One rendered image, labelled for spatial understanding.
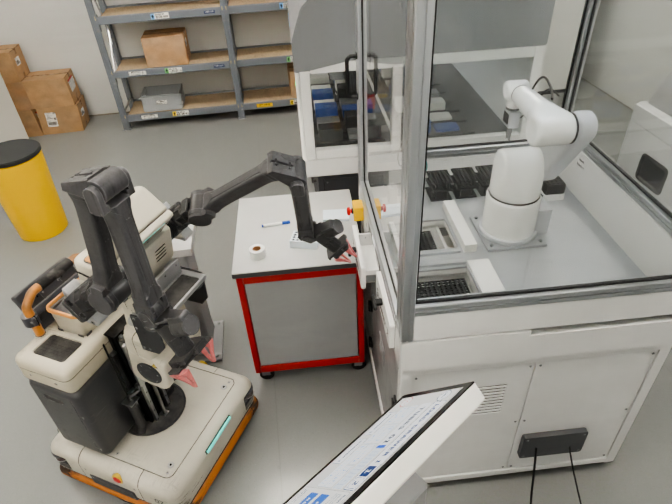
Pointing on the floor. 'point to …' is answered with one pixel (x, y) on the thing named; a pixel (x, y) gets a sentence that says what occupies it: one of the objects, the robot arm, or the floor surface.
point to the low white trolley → (297, 289)
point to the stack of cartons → (43, 95)
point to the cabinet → (525, 405)
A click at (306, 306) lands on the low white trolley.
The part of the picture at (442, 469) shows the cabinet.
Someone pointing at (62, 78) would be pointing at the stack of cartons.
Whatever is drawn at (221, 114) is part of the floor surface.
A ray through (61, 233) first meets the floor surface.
